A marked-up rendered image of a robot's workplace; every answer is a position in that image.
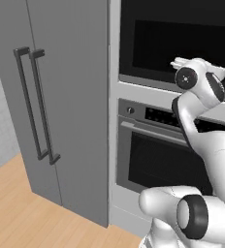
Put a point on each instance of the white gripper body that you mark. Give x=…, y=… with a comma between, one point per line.
x=179, y=62

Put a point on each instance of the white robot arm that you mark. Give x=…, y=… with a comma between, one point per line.
x=221, y=155

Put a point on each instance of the black built-in microwave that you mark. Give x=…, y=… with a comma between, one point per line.
x=150, y=38

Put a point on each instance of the black glass oven door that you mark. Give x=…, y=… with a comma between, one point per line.
x=153, y=164

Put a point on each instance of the wide grey fridge door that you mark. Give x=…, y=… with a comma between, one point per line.
x=79, y=97

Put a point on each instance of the narrow grey fridge door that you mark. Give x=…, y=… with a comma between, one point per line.
x=7, y=97

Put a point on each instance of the silver oven knob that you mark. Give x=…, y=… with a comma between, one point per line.
x=130, y=110

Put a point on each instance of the white appliance cabinet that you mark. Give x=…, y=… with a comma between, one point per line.
x=113, y=129

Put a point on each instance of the silver built-in oven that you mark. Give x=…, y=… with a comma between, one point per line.
x=150, y=161

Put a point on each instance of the grey fridge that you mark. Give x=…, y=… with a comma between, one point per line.
x=79, y=97

